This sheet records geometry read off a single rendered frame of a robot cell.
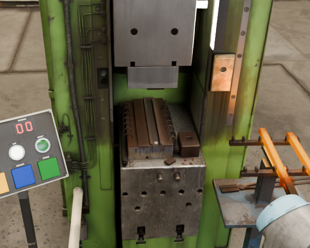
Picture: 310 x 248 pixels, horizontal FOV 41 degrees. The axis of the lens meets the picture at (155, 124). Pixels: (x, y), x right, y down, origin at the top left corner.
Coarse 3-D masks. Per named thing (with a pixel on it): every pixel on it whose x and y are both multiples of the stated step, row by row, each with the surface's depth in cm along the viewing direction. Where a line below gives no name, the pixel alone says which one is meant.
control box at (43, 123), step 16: (48, 112) 161; (0, 128) 153; (16, 128) 155; (32, 128) 158; (48, 128) 161; (0, 144) 153; (16, 144) 155; (32, 144) 158; (0, 160) 153; (16, 160) 155; (32, 160) 158; (64, 160) 164; (64, 176) 164; (16, 192) 155
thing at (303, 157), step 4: (288, 132) 183; (292, 132) 183; (288, 136) 181; (292, 136) 180; (288, 140) 181; (292, 140) 178; (296, 140) 178; (292, 144) 177; (296, 144) 175; (300, 144) 175; (296, 148) 173; (300, 148) 173; (296, 152) 173; (300, 152) 171; (304, 152) 171; (300, 156) 169; (304, 156) 168; (308, 156) 168; (300, 160) 169; (304, 160) 166; (308, 160) 166; (304, 164) 165; (308, 164) 164; (308, 168) 162; (308, 172) 162
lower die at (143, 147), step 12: (132, 108) 207; (144, 108) 206; (156, 108) 206; (132, 120) 198; (144, 120) 196; (156, 120) 195; (132, 132) 189; (144, 132) 187; (132, 144) 181; (144, 144) 180; (168, 144) 180; (132, 156) 181; (144, 156) 182; (156, 156) 183; (168, 156) 183
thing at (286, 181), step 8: (264, 128) 185; (264, 136) 180; (264, 144) 178; (272, 144) 175; (272, 152) 170; (272, 160) 168; (280, 160) 165; (280, 168) 161; (280, 176) 158; (288, 176) 157; (280, 184) 156; (288, 184) 153; (288, 192) 152; (296, 192) 149
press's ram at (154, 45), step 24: (120, 0) 144; (144, 0) 145; (168, 0) 146; (192, 0) 146; (120, 24) 149; (144, 24) 149; (168, 24) 150; (192, 24) 151; (120, 48) 154; (144, 48) 154; (168, 48) 155; (192, 48) 156
